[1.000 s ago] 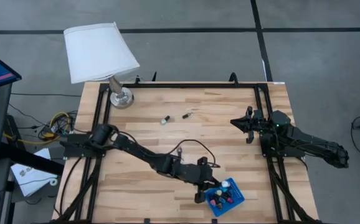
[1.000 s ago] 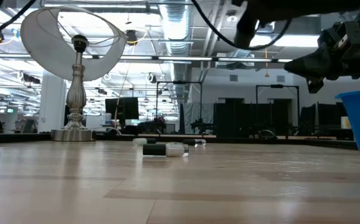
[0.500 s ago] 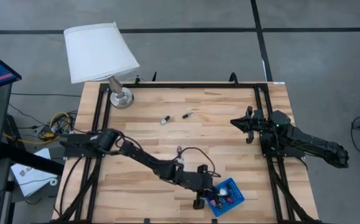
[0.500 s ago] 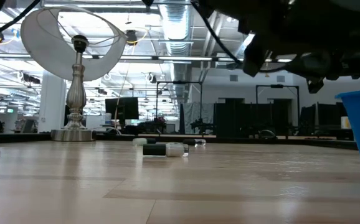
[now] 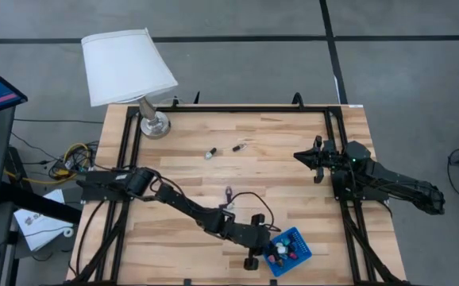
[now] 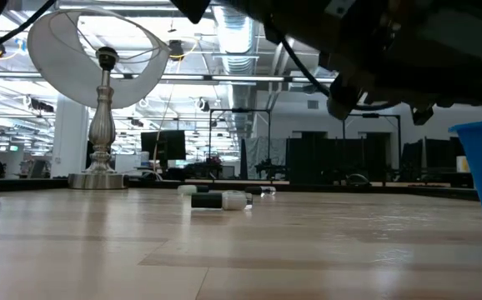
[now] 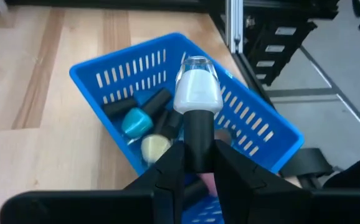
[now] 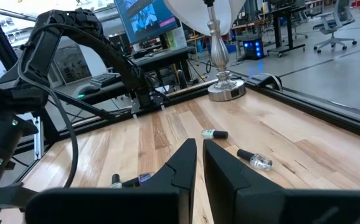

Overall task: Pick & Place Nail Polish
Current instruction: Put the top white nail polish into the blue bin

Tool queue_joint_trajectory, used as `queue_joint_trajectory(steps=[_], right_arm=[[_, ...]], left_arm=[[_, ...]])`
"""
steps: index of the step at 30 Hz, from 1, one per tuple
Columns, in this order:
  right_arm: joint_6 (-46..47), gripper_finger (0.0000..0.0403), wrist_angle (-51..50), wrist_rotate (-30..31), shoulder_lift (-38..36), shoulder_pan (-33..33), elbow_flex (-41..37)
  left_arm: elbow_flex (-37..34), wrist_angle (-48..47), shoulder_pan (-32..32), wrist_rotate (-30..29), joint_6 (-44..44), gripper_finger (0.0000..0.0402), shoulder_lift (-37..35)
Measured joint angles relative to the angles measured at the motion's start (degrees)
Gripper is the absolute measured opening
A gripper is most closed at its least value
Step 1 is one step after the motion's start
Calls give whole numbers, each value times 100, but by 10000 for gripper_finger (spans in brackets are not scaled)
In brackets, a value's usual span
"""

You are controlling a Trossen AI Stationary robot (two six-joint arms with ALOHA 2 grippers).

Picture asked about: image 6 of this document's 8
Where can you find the black metal frame rig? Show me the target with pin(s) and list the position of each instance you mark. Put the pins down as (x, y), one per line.
(374, 115)
(241, 111)

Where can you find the white yellow container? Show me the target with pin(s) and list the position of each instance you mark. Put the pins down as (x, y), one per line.
(463, 164)

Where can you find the silver lamp with white shade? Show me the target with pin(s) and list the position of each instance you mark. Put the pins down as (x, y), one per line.
(101, 129)

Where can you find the long ceiling light strip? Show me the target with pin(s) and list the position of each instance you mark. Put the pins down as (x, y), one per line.
(245, 78)

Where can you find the black partition screen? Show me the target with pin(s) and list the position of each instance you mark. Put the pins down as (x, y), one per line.
(328, 158)
(437, 154)

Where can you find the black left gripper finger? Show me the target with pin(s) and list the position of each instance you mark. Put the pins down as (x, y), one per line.
(192, 9)

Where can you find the silver ventilation duct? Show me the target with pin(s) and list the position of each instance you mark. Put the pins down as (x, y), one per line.
(234, 41)

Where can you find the grey tarp cover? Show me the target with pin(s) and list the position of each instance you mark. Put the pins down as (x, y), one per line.
(266, 150)

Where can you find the black computer monitor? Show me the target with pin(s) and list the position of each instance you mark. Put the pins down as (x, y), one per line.
(170, 143)

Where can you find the white nail polish bottle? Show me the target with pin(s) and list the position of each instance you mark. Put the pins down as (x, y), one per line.
(234, 201)

